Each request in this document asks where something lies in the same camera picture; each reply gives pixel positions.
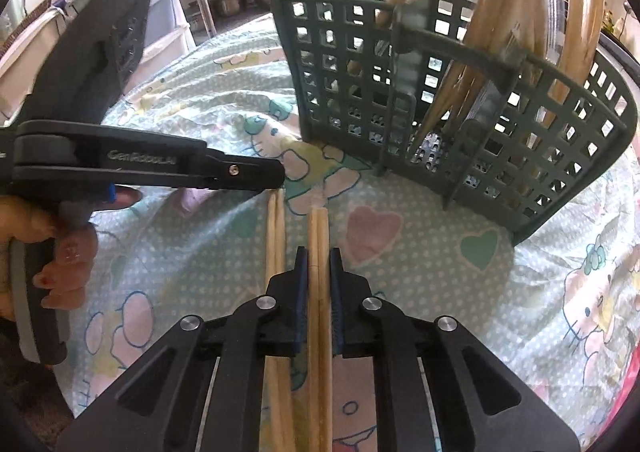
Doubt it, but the plastic drawer tower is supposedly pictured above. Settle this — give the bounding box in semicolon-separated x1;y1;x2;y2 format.
1;0;195;126

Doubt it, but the person's left hand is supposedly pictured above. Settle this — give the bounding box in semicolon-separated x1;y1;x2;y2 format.
0;184;144;323

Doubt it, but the pink blanket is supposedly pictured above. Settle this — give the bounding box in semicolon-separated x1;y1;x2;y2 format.
585;137;639;451

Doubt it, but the dark green utensil basket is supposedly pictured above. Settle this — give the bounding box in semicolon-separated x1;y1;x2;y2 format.
271;0;638;243

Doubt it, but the hello kitty tablecloth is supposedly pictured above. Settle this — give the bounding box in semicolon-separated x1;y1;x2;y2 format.
55;18;620;446

